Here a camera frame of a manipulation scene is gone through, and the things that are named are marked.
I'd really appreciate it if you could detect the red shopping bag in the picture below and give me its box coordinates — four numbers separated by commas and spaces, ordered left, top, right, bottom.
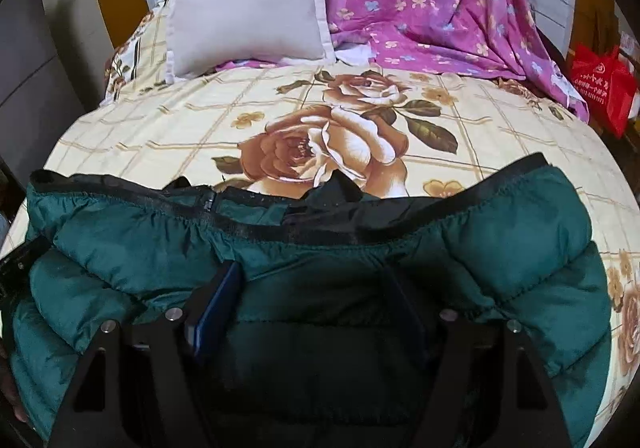
570, 44, 638, 139

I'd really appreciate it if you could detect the person's left hand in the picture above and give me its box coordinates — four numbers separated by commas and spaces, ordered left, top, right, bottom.
0, 348, 28, 423

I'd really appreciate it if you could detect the purple floral blanket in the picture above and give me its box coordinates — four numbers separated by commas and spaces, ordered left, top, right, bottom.
326, 0, 589, 121

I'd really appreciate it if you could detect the dark green puffer jacket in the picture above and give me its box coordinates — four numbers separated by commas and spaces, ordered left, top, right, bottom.
2, 153, 611, 447

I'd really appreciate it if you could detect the floral cream bed sheet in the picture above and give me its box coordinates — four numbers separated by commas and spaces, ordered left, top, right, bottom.
0, 2, 640, 444

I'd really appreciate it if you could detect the grey wardrobe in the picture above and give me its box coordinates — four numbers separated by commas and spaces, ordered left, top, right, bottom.
1, 0, 114, 185

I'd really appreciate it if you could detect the white square pillow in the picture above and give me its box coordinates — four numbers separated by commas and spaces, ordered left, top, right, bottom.
166, 0, 335, 83

